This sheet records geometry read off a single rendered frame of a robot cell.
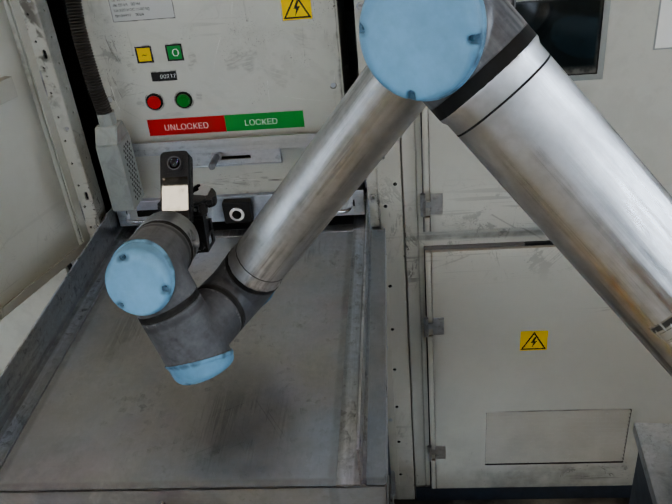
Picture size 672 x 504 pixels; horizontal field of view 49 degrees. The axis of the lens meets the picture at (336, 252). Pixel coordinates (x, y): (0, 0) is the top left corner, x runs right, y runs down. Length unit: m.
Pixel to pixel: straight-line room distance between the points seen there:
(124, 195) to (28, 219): 0.20
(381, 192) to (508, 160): 0.84
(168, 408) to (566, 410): 1.03
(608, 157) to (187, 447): 0.71
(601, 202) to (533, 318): 1.01
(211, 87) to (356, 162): 0.65
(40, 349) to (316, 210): 0.60
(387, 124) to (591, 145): 0.28
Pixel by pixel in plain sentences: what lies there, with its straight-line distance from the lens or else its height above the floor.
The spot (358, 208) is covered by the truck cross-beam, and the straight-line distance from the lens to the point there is 1.56.
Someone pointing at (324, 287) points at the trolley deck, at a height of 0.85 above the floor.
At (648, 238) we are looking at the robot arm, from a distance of 0.71.
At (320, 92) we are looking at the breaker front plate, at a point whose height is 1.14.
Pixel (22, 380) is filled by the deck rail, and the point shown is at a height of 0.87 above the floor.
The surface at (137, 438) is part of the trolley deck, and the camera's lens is 1.16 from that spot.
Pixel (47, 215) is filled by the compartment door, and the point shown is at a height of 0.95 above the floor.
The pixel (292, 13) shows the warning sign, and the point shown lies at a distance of 1.44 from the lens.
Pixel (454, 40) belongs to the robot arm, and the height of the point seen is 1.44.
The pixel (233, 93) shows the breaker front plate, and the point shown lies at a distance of 1.50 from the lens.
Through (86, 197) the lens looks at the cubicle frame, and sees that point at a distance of 1.64.
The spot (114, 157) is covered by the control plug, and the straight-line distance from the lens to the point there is 1.49.
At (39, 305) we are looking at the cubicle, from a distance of 1.81.
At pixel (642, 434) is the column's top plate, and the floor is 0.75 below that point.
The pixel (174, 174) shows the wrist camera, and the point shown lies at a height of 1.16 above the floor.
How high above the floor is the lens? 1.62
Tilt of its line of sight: 31 degrees down
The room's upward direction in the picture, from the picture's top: 6 degrees counter-clockwise
